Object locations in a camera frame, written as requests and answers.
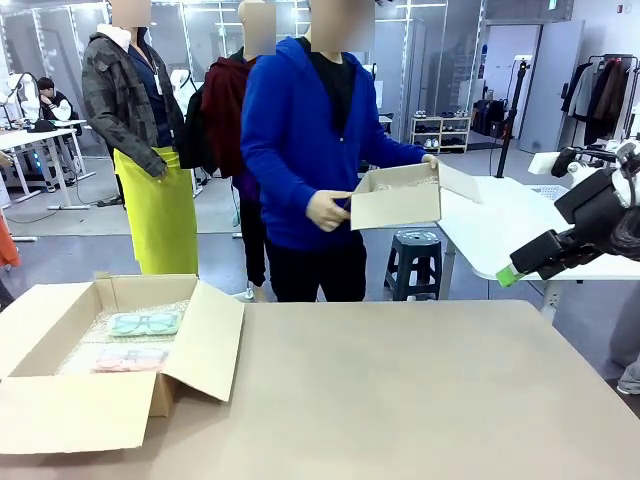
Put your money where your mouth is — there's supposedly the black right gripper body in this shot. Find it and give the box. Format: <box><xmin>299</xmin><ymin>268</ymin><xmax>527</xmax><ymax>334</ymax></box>
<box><xmin>553</xmin><ymin>168</ymin><xmax>633</xmax><ymax>233</ymax></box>

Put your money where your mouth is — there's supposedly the small cardboard box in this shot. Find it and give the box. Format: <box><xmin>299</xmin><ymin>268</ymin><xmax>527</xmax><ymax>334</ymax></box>
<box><xmin>349</xmin><ymin>161</ymin><xmax>484</xmax><ymax>233</ymax></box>

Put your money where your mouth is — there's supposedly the mint green glasses case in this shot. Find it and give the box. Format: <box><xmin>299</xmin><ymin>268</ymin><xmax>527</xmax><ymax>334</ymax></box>
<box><xmin>106</xmin><ymin>311</ymin><xmax>183</xmax><ymax>339</ymax></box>

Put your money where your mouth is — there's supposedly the pink glasses case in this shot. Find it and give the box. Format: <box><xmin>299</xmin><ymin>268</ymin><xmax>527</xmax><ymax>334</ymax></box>
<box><xmin>90</xmin><ymin>346</ymin><xmax>171</xmax><ymax>374</ymax></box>

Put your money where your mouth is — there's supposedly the large cardboard box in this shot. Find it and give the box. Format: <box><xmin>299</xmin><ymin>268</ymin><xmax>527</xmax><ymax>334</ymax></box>
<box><xmin>0</xmin><ymin>272</ymin><xmax>247</xmax><ymax>456</ymax></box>

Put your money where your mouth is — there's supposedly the person's left forearm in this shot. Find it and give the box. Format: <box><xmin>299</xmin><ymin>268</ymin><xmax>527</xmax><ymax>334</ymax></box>
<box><xmin>357</xmin><ymin>137</ymin><xmax>431</xmax><ymax>170</ymax></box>

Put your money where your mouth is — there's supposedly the person's right forearm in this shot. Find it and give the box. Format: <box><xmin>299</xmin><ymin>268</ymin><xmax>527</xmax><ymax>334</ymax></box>
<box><xmin>241</xmin><ymin>154</ymin><xmax>321</xmax><ymax>226</ymax></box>

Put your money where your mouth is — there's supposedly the person's right hand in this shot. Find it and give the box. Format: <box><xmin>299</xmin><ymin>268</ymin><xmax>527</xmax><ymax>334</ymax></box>
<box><xmin>306</xmin><ymin>190</ymin><xmax>354</xmax><ymax>233</ymax></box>

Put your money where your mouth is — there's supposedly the white plastic basket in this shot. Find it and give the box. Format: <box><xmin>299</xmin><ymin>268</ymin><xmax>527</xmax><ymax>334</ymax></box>
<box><xmin>528</xmin><ymin>184</ymin><xmax>572</xmax><ymax>202</ymax></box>

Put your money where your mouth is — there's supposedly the white side table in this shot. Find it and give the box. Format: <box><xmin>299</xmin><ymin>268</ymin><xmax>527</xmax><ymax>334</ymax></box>
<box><xmin>436</xmin><ymin>174</ymin><xmax>640</xmax><ymax>322</ymax></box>

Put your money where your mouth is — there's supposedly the clothes rack with coats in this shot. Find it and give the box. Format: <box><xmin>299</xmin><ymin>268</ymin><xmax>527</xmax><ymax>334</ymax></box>
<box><xmin>559</xmin><ymin>52</ymin><xmax>640</xmax><ymax>147</ymax></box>

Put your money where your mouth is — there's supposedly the bystander leg in grey trousers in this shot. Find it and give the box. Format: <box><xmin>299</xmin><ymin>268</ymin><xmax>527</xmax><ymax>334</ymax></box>
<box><xmin>609</xmin><ymin>314</ymin><xmax>640</xmax><ymax>396</ymax></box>

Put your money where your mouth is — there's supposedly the black tripod stand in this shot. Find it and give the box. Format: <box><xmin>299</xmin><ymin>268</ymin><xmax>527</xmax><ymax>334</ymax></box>
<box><xmin>493</xmin><ymin>56</ymin><xmax>531</xmax><ymax>180</ymax></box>

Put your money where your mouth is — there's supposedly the dark plastic stool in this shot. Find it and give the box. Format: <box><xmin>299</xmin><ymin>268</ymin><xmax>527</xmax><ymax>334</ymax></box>
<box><xmin>383</xmin><ymin>228</ymin><xmax>446</xmax><ymax>302</ymax></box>

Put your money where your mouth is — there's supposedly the black luggage pile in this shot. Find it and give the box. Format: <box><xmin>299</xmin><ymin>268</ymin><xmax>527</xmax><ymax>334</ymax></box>
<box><xmin>471</xmin><ymin>98</ymin><xmax>510</xmax><ymax>139</ymax></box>

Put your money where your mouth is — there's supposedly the bubble wrap in small box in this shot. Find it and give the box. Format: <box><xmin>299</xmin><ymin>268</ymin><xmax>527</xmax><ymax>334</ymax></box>
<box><xmin>370</xmin><ymin>178</ymin><xmax>442</xmax><ymax>195</ymax></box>

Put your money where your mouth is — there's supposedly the wooden shoe rack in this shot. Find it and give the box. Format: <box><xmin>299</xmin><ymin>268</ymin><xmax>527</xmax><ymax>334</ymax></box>
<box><xmin>410</xmin><ymin>114</ymin><xmax>473</xmax><ymax>155</ymax></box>

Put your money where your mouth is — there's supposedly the person in blue hoodie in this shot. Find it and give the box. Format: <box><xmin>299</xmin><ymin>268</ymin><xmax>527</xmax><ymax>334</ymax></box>
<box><xmin>240</xmin><ymin>0</ymin><xmax>441</xmax><ymax>304</ymax></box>

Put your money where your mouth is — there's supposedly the mannequin in maroon shawl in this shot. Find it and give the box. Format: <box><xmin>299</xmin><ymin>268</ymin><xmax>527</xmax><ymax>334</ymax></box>
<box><xmin>178</xmin><ymin>0</ymin><xmax>279</xmax><ymax>304</ymax></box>

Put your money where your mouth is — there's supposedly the yellow skirt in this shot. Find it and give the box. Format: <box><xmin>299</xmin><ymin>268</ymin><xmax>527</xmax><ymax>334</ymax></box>
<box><xmin>113</xmin><ymin>146</ymin><xmax>200</xmax><ymax>277</ymax></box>

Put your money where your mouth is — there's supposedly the person in yellow skirt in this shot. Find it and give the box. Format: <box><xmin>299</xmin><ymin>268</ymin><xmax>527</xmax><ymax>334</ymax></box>
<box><xmin>81</xmin><ymin>0</ymin><xmax>202</xmax><ymax>277</ymax></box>

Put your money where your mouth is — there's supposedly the bubble wrap sheet lining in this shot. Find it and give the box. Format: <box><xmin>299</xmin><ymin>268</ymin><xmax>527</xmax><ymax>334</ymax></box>
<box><xmin>53</xmin><ymin>298</ymin><xmax>192</xmax><ymax>377</ymax></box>

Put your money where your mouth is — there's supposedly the seated person in black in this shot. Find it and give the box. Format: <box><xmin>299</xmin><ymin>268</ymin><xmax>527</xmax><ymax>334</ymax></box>
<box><xmin>36</xmin><ymin>76</ymin><xmax>84</xmax><ymax>124</ymax></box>

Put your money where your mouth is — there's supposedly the white office desk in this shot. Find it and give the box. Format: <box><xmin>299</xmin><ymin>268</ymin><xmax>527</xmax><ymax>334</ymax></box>
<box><xmin>0</xmin><ymin>118</ymin><xmax>97</xmax><ymax>211</ymax></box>

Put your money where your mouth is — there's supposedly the orange cone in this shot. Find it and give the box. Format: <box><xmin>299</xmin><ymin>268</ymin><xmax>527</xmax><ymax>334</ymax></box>
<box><xmin>0</xmin><ymin>215</ymin><xmax>22</xmax><ymax>269</ymax></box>

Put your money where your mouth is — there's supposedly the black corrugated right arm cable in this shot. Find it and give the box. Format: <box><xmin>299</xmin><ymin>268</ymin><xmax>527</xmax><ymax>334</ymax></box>
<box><xmin>603</xmin><ymin>202</ymin><xmax>640</xmax><ymax>263</ymax></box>

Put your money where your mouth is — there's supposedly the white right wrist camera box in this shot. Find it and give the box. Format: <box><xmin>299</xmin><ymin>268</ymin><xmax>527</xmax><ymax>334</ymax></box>
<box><xmin>528</xmin><ymin>146</ymin><xmax>622</xmax><ymax>177</ymax></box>

